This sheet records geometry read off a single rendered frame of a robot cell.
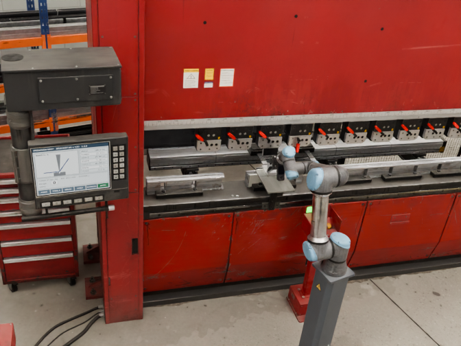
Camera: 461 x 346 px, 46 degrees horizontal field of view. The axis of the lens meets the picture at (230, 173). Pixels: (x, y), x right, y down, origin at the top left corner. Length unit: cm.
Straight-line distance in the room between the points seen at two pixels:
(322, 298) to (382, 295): 115
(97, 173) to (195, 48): 90
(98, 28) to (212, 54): 69
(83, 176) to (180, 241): 111
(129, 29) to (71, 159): 69
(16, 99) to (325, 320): 211
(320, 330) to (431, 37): 191
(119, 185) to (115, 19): 80
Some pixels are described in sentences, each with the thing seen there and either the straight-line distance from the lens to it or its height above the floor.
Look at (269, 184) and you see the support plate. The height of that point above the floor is 100.
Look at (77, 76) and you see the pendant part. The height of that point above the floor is 190.
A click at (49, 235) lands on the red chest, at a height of 51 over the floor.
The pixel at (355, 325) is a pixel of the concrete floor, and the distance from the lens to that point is 411.
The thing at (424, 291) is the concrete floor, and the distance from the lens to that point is 458.
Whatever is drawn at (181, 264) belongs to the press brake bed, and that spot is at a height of 37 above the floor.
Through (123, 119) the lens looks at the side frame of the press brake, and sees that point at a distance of 298.
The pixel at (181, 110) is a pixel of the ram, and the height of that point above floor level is 146.
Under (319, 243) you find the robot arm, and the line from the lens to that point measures 304.
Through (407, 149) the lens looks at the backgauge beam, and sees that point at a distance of 440.
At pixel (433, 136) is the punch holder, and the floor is 120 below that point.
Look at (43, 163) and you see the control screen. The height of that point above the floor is 150.
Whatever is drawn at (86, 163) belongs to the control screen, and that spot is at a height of 147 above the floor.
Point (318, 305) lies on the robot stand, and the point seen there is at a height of 54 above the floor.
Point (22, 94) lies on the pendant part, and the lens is 254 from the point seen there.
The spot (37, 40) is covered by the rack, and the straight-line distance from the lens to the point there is 455.
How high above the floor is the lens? 287
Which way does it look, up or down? 32 degrees down
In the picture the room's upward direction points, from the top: 6 degrees clockwise
